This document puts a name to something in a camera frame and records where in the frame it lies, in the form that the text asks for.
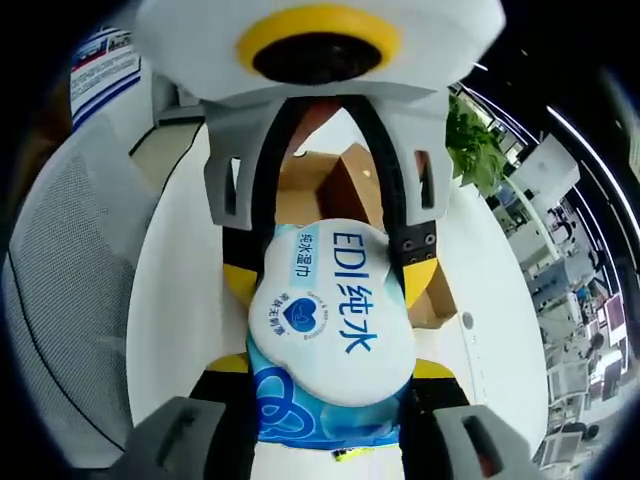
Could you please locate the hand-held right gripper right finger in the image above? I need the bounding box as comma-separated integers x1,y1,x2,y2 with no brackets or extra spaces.
397,357,539,480

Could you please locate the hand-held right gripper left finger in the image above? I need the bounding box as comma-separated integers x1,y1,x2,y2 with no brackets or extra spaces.
107,352,259,480

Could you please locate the brown cardboard shoe box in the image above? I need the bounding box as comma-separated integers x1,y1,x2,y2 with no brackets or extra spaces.
274,142,459,330

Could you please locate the blue wet wipes soft item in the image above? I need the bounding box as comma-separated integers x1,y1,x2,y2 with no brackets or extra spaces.
244,217,416,451

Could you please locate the green plant in white pot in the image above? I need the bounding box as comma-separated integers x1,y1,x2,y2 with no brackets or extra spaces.
444,93,510,199

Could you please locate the grey mesh office chair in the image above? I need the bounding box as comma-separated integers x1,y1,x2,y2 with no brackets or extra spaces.
2,112,161,471

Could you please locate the blue bordered wall poster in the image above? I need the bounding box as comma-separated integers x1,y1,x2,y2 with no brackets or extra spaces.
69,29,144,129

